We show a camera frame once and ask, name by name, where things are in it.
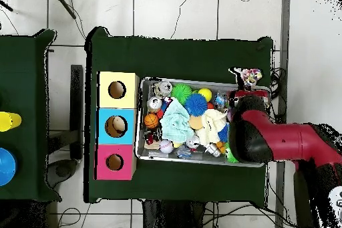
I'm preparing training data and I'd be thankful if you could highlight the mint green cloth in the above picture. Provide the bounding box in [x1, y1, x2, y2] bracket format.
[159, 98, 196, 144]

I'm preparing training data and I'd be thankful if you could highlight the blue bowl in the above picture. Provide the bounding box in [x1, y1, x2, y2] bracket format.
[0, 147, 18, 187]

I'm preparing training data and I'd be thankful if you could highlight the small orange basketball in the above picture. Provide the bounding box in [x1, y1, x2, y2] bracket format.
[143, 112, 160, 130]

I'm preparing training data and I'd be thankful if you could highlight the yellow cup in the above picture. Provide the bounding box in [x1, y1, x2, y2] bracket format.
[0, 111, 23, 132]

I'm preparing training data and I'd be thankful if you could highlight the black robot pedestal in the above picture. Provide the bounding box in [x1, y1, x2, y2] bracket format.
[141, 199, 206, 228]

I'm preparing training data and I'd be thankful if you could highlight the cream cloth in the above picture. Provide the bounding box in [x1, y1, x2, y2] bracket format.
[196, 108, 229, 146]

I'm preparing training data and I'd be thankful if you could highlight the black tripod leg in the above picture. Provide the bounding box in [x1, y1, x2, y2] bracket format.
[0, 0, 13, 12]
[50, 0, 77, 20]

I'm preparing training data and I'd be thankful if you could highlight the dark green table cloth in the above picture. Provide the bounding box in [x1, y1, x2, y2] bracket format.
[83, 26, 275, 204]
[0, 28, 62, 202]

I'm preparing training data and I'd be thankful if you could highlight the multicoloured knotted rag toy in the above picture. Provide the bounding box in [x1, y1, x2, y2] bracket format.
[240, 68, 263, 88]

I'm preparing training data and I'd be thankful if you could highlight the wooden box with three holes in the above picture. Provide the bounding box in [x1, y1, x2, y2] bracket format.
[95, 71, 140, 181]

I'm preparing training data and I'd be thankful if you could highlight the silver drink can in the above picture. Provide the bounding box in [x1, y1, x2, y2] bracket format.
[154, 80, 173, 98]

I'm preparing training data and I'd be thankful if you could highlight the blue spiky ball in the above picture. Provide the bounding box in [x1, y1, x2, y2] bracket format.
[184, 93, 208, 117]

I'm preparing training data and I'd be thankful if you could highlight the shallow silver mesh bin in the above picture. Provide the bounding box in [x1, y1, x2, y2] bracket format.
[134, 76, 271, 168]

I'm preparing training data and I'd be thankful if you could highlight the green spiky ball with eyes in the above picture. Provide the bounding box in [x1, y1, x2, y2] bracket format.
[224, 142, 239, 164]

